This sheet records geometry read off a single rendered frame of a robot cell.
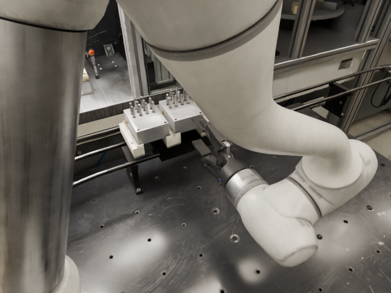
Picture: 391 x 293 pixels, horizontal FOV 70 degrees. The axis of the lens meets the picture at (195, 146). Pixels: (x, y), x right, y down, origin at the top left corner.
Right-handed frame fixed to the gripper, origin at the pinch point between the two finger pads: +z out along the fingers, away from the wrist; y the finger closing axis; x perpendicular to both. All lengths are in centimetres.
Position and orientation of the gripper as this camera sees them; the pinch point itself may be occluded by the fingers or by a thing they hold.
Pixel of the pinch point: (200, 134)
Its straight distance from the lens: 78.9
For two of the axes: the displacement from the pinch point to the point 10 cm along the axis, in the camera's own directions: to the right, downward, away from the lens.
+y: -0.1, -7.7, -6.4
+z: -4.4, -5.7, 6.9
